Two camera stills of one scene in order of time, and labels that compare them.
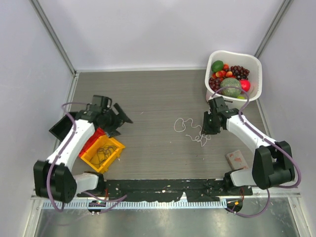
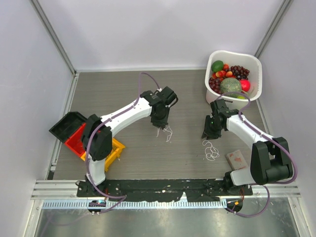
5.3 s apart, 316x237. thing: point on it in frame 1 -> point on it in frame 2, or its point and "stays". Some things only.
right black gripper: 206,129 stays
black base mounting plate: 170,190 stays
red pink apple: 245,85 stays
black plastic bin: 62,128 stays
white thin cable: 202,138 -> 211,152
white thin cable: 179,125 -> 168,131
